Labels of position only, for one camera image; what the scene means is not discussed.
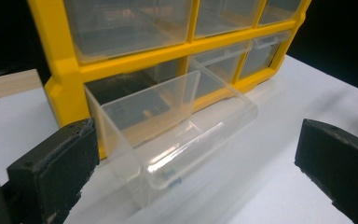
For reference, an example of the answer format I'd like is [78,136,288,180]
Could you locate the grid of clear drawers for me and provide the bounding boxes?
[63,0,303,98]

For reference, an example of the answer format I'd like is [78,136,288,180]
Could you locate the clear plastic drawer bin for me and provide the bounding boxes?
[83,69,259,210]

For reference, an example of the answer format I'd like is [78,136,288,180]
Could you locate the yellow and black organizer cabinet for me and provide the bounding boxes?
[27,0,312,161]

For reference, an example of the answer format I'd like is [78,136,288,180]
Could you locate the wooden board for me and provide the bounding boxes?
[0,68,44,104]

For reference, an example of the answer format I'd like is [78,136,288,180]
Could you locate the small blue screw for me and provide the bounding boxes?
[167,177,183,189]

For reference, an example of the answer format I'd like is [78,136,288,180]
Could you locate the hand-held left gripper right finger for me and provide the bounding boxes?
[294,119,358,224]

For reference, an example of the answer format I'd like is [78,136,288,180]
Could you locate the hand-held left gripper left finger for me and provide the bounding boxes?
[7,118,101,224]

